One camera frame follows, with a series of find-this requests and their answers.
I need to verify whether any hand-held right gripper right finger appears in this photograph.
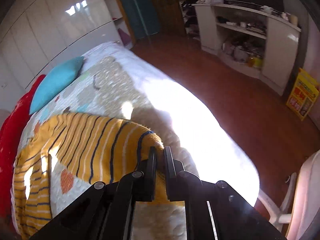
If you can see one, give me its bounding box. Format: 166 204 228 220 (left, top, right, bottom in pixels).
163 146 288 240

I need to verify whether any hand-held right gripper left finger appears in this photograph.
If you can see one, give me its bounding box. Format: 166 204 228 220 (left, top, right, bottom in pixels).
30 146 157 240

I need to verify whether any yellow striped knit sweater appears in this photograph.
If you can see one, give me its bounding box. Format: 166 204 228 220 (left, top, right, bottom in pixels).
12 112 185 240

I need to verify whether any quilted patchwork bedspread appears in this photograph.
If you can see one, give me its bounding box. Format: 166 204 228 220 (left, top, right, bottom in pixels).
10 41 260 240

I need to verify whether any turquoise knit pillow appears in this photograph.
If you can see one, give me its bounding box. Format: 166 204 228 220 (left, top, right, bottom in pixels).
29 56 85 115

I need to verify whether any white office chair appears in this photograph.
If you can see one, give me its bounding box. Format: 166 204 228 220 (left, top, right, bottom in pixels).
257 149 320 240

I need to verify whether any purple folded cloth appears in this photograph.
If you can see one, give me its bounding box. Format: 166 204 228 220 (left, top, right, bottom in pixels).
117 27 132 46

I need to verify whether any red snowflake pillow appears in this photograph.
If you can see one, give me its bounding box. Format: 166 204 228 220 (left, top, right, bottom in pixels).
0 74 47 228

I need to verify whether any yellow container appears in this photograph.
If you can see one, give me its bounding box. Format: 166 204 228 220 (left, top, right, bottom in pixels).
247 56 263 68

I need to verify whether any yellow printed cardboard box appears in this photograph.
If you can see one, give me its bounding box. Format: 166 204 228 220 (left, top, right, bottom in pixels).
286 67 320 122

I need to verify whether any white shelf unit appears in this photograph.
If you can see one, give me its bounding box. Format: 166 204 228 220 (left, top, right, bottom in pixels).
191 2 302 96

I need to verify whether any cluttered shoe rack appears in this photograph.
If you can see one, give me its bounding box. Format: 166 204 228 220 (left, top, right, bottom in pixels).
175 0 213 40

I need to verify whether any teal door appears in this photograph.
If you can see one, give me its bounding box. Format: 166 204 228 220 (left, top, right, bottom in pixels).
112 0 160 39

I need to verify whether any wooden open shelf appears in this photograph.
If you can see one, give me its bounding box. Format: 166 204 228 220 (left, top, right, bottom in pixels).
101 0 136 50

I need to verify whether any brown wooden door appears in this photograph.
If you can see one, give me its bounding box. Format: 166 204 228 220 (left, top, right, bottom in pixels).
147 0 186 34

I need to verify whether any glossy white wardrobe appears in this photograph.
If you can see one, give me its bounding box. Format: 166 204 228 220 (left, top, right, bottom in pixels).
0 0 118 110

